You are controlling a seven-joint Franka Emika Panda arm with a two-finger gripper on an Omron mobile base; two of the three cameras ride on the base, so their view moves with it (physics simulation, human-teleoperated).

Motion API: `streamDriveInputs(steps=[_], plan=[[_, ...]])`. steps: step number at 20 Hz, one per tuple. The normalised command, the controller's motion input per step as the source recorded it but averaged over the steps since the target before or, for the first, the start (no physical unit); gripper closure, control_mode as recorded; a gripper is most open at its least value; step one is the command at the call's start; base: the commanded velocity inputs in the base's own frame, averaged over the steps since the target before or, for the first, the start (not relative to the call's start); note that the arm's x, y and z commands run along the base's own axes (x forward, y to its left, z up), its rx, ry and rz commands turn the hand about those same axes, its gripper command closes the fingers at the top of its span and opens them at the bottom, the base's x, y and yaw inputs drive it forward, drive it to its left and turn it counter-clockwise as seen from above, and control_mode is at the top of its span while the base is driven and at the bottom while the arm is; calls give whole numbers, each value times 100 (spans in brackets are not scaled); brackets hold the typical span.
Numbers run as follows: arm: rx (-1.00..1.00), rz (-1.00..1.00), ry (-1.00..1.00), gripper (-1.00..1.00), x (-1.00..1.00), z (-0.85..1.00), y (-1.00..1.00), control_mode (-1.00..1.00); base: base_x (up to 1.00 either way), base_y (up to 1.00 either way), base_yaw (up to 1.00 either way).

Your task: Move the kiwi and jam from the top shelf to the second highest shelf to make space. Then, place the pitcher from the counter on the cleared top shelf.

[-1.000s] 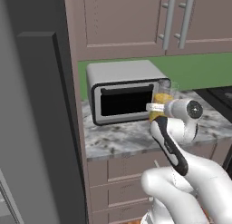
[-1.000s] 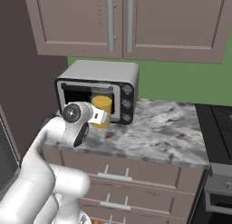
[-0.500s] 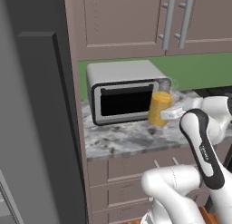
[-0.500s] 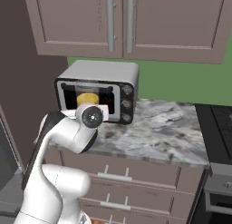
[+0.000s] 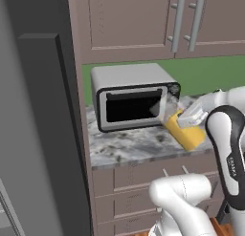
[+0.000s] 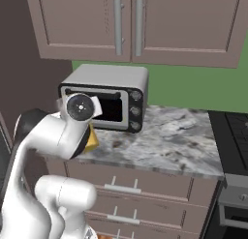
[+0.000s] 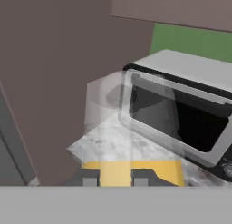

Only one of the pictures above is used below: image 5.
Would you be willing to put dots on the taupe drawer front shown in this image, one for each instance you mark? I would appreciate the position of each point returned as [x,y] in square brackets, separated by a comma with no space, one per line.
[134,203]
[134,226]
[137,176]

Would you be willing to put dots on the grey fridge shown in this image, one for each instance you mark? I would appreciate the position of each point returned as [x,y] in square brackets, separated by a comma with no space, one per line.
[41,125]

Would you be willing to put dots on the silver toaster oven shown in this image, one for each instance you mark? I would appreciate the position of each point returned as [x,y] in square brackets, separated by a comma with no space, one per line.
[127,77]

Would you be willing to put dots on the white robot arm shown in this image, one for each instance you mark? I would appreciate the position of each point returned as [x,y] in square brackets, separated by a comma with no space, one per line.
[185,195]

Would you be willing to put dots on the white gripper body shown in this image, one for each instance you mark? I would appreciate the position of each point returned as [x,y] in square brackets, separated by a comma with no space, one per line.
[193,115]

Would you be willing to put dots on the narrow taupe cupboard door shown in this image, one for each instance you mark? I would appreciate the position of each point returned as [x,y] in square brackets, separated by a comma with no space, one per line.
[223,23]

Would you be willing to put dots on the wide taupe cupboard door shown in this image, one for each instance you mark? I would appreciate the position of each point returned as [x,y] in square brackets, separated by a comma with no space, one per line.
[127,20]

